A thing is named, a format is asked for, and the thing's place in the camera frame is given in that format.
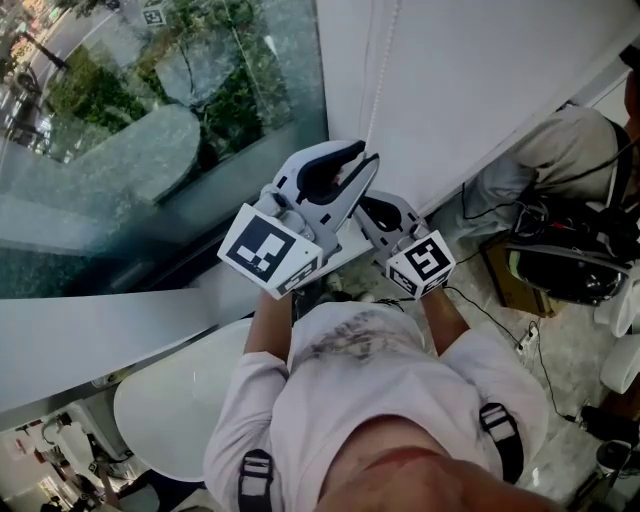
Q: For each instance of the person's white t-shirt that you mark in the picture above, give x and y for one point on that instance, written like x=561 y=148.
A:
x=365 y=380

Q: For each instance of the person's right shoe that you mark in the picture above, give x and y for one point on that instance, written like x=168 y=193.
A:
x=366 y=295

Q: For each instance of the person's shoe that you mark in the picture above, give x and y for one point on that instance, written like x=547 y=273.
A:
x=366 y=295
x=335 y=281

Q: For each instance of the person's left shoe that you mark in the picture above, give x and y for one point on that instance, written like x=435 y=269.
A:
x=335 y=281

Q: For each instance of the person's head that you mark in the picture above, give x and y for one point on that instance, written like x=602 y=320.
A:
x=425 y=485

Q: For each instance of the white round stool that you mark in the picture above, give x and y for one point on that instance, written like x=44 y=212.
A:
x=165 y=410

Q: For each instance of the black backpack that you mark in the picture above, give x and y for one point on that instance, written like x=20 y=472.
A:
x=565 y=275

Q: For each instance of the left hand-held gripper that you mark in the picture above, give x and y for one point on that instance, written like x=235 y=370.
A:
x=260 y=247

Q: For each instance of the glass window pane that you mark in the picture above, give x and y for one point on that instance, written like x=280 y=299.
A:
x=125 y=175

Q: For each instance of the white power strip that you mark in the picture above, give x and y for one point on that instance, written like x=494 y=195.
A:
x=530 y=339

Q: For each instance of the brown cardboard box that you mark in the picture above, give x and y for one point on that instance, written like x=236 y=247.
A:
x=520 y=295

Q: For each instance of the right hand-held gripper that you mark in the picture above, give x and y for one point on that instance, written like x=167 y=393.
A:
x=425 y=262

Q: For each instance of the person's right forearm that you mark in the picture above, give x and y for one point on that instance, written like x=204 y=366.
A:
x=445 y=320

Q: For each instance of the black box device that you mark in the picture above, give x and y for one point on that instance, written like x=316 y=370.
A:
x=602 y=420

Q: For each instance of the person's left forearm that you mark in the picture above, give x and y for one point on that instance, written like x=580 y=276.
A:
x=270 y=325

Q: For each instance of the white window sill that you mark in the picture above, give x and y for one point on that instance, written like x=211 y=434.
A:
x=100 y=340

